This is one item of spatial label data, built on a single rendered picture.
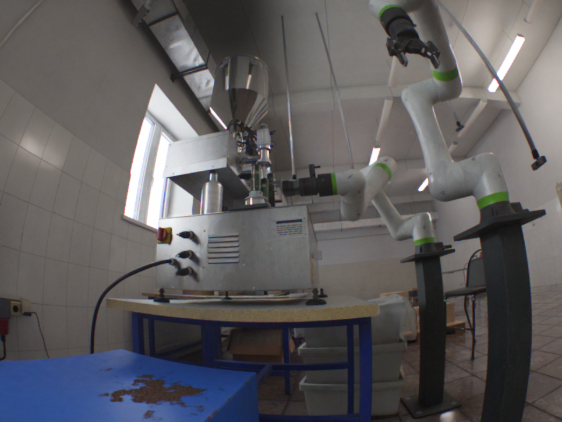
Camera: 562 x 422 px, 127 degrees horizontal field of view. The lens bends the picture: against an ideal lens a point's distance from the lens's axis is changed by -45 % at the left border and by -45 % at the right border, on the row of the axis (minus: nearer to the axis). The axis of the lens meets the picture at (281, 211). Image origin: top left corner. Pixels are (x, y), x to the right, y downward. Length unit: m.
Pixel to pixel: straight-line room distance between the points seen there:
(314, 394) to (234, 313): 1.07
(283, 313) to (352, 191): 0.60
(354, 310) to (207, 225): 0.48
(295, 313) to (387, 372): 1.03
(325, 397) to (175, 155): 1.43
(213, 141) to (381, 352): 1.29
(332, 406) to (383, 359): 0.40
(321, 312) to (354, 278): 10.57
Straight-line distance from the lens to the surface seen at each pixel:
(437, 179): 0.93
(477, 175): 0.94
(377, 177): 1.25
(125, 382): 0.55
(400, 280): 11.48
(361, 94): 5.19
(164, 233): 0.82
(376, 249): 11.36
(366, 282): 11.15
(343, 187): 0.99
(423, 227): 1.52
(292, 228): 0.68
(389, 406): 1.59
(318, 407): 1.61
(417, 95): 1.11
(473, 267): 2.84
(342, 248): 11.20
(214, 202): 0.81
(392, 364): 1.49
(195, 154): 0.93
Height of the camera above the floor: 0.79
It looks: 18 degrees up
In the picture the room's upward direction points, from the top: 2 degrees counter-clockwise
